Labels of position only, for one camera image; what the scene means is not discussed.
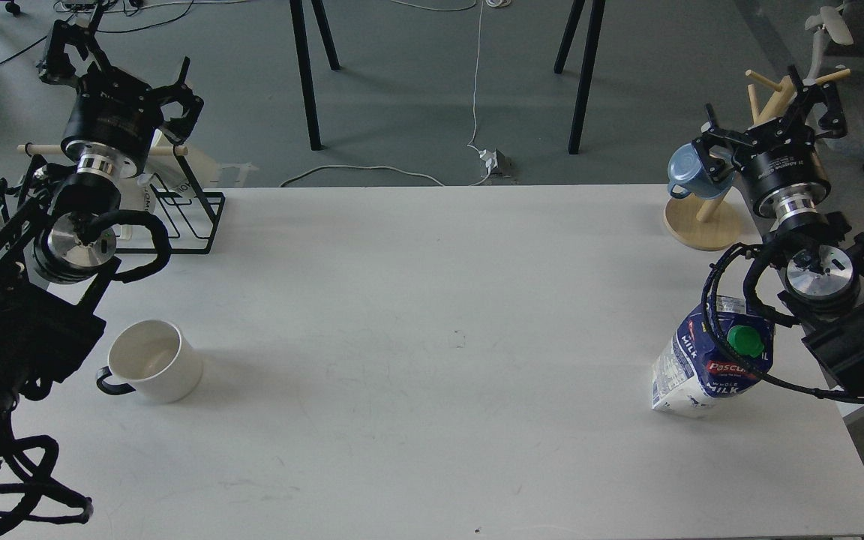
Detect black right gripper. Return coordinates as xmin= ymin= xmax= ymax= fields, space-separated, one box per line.
xmin=692 ymin=65 xmax=848 ymax=218

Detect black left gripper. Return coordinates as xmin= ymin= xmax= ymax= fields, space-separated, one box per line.
xmin=38 ymin=19 xmax=205 ymax=167

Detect blue white milk carton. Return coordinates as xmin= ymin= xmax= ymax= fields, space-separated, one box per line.
xmin=652 ymin=296 xmax=775 ymax=419

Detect white mug black handle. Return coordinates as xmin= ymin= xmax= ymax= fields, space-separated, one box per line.
xmin=95 ymin=320 xmax=205 ymax=404

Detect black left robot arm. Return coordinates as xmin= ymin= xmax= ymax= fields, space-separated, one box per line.
xmin=0 ymin=4 xmax=203 ymax=536

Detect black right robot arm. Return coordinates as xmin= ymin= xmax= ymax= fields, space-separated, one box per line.
xmin=683 ymin=66 xmax=864 ymax=406

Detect blue plastic cup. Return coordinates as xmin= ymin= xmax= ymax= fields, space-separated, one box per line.
xmin=667 ymin=143 xmax=735 ymax=200

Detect wooden mug tree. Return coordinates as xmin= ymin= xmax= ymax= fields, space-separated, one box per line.
xmin=663 ymin=67 xmax=851 ymax=251

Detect black table legs left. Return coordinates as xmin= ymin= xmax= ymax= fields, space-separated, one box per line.
xmin=288 ymin=1 xmax=341 ymax=151

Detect black table legs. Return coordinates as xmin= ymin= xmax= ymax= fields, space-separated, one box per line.
xmin=288 ymin=1 xmax=341 ymax=151
xmin=553 ymin=1 xmax=607 ymax=156

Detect black table legs right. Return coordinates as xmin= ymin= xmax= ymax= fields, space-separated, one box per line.
xmin=553 ymin=1 xmax=607 ymax=156

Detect white power plug adapter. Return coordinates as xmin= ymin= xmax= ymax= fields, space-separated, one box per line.
xmin=478 ymin=149 xmax=515 ymax=184

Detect black floor cable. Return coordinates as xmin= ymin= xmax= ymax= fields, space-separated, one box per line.
xmin=0 ymin=0 xmax=197 ymax=102

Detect black wire mug rack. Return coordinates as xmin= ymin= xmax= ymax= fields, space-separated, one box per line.
xmin=16 ymin=142 xmax=226 ymax=256

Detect white power cable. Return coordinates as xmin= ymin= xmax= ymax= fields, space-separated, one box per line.
xmin=280 ymin=0 xmax=512 ymax=188

